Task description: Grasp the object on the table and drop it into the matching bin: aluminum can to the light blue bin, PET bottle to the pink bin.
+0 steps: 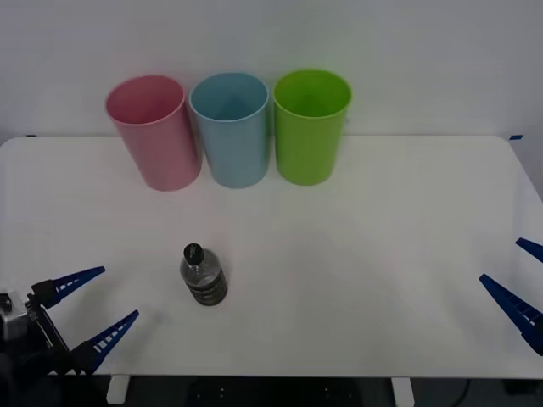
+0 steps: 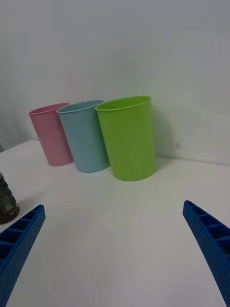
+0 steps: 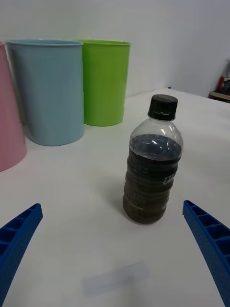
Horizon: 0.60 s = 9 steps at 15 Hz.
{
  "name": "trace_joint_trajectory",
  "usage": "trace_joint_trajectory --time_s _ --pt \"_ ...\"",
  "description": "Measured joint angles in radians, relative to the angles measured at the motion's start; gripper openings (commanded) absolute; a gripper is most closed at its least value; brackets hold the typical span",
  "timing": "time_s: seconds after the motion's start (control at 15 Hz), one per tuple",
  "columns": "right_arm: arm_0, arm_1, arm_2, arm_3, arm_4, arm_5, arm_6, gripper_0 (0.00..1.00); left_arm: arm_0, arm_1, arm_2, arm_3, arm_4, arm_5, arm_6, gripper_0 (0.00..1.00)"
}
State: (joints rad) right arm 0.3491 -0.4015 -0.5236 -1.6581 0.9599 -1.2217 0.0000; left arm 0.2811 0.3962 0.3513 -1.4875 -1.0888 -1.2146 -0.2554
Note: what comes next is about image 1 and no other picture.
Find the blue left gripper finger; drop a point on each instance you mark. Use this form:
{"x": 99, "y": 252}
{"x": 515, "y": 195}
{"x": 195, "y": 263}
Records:
{"x": 63, "y": 285}
{"x": 104, "y": 343}

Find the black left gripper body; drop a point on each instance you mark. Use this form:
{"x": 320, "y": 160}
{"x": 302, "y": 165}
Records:
{"x": 51, "y": 339}

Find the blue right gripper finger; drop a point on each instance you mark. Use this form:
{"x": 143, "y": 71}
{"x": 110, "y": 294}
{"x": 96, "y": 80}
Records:
{"x": 519, "y": 311}
{"x": 532, "y": 249}

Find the small dark plastic bottle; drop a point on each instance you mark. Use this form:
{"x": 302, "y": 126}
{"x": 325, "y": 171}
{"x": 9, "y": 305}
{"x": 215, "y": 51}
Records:
{"x": 206, "y": 283}

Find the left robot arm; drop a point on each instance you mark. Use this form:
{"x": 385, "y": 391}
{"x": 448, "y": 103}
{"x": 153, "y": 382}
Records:
{"x": 12, "y": 322}

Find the white table leg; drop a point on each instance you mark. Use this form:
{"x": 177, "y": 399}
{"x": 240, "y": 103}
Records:
{"x": 401, "y": 392}
{"x": 117, "y": 389}

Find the pink plastic waste bin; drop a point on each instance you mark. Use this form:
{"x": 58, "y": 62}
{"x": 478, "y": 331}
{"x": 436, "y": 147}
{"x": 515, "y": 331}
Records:
{"x": 163, "y": 144}

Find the pale blue plastic waste bin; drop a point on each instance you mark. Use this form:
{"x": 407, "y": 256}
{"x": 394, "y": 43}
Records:
{"x": 235, "y": 148}

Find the green plastic waste bin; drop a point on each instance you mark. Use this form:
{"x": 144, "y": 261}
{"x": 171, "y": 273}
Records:
{"x": 307, "y": 148}

